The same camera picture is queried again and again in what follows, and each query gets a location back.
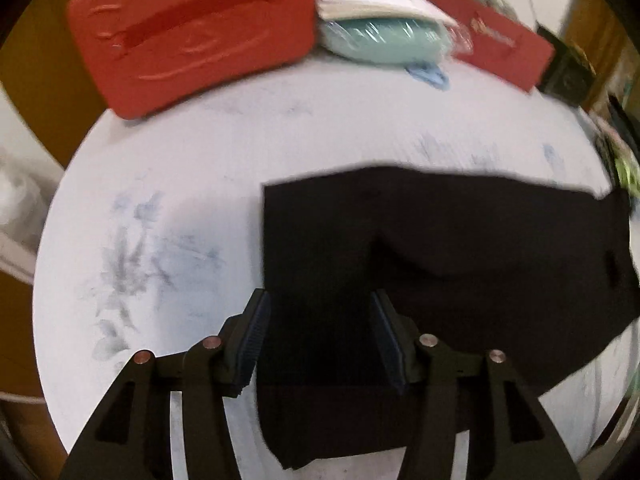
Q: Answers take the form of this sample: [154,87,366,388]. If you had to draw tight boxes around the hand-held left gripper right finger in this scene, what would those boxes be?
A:
[370,290,581,480]

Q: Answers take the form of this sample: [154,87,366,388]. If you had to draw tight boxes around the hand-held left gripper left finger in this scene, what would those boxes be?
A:
[59,288,272,480]

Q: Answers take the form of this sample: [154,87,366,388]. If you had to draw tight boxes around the black garment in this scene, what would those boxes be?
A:
[257,162,640,471]

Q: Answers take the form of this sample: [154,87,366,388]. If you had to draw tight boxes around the white plastic bag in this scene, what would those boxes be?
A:
[0,157,66,226]

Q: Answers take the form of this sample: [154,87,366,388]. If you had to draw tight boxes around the red hard carry case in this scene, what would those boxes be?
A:
[66,0,317,121]

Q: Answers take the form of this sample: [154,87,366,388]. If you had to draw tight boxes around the teal cushion in plastic wrap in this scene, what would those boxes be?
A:
[317,17,453,63]

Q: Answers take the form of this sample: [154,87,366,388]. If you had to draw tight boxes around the red paper gift bag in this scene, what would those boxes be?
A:
[425,0,556,93]

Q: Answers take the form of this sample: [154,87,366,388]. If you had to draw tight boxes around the black box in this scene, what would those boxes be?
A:
[537,27,598,107]

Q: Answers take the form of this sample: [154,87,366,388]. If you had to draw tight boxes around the folded black cloth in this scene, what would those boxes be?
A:
[605,95,640,151]

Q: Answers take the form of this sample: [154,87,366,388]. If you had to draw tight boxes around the white paper booklets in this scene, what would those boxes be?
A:
[312,0,461,28]

